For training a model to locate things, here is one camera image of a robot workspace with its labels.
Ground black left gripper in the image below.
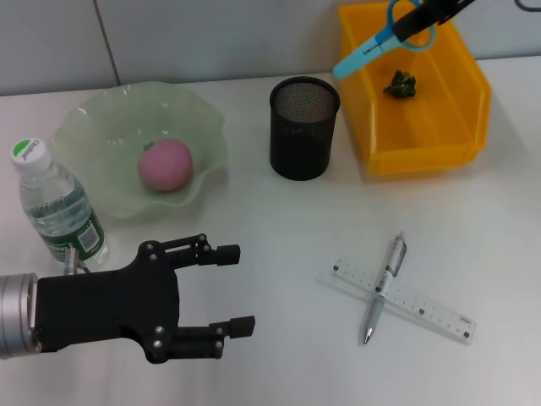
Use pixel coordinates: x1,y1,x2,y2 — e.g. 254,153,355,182
36,233,243,365

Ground blue scissors with cover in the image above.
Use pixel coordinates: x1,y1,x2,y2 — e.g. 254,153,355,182
331,0,439,80

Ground green plastic wrapper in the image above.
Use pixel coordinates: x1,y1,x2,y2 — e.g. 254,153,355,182
383,69,422,99

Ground pink toy peach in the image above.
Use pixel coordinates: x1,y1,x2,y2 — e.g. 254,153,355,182
138,137,195,194

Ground clear water bottle green label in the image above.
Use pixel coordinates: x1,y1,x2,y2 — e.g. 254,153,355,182
9,136,110,266

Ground black mesh pen cup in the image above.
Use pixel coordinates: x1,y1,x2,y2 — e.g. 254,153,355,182
269,75,342,182

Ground silver white ballpoint pen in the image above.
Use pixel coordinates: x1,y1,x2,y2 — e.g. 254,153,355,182
362,231,409,346

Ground pale green glass fruit plate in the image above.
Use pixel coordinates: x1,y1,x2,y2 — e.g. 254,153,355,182
47,82,232,221

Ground transparent plastic ruler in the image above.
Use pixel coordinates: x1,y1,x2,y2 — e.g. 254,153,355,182
316,255,478,347

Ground yellow plastic bin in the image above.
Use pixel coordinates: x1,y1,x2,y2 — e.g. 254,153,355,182
336,0,494,177

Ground left gripper cable with plug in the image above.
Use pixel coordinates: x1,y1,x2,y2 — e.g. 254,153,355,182
62,246,93,277

